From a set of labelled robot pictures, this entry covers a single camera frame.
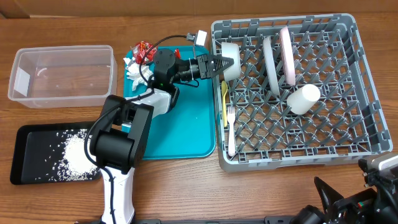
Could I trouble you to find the small red sauce packet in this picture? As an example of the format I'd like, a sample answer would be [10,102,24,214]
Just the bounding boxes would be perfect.
[174,49,181,59]

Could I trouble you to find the grey bowl of rice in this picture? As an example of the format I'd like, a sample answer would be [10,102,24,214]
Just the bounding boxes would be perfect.
[221,42,241,82]

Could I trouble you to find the red snack wrapper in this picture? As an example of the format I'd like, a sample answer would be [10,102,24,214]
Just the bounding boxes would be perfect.
[131,41,157,65]

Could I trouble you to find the white napkin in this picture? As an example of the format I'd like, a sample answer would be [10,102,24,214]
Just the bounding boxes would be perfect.
[123,57,153,91]

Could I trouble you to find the white round plate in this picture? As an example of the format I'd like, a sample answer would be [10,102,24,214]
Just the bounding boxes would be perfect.
[262,37,280,96]

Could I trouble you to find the pink round plate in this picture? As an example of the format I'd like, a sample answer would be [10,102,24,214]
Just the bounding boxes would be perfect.
[279,26,295,85]

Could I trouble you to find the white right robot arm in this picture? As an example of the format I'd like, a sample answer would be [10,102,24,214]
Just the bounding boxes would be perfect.
[290,152,397,224]

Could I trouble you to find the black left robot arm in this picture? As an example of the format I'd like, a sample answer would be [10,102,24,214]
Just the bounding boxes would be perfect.
[84,47,240,223]

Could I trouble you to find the grey dishwasher rack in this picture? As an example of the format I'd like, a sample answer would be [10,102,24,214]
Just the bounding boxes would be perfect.
[211,14,397,172]

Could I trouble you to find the yellow plastic spoon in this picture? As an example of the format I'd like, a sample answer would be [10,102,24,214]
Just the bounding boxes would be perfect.
[221,80,228,127]

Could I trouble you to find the white plastic fork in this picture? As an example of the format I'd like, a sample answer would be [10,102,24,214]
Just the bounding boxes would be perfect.
[227,106,236,157]

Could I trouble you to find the teal plastic tray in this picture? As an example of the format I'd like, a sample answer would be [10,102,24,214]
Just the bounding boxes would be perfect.
[125,46,215,159]

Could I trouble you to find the white plastic cup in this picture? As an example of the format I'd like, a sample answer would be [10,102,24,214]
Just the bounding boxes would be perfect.
[287,84,321,115]

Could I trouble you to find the clear plastic bin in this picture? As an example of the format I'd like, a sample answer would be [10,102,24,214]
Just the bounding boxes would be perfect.
[7,45,118,109]

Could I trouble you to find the spilled white rice pile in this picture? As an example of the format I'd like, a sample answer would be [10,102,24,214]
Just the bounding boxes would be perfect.
[34,128,100,183]

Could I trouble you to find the black tray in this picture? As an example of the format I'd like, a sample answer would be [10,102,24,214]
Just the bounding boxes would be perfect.
[10,121,93,185]

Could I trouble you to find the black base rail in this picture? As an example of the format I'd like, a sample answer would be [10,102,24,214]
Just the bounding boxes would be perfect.
[131,215,293,224]

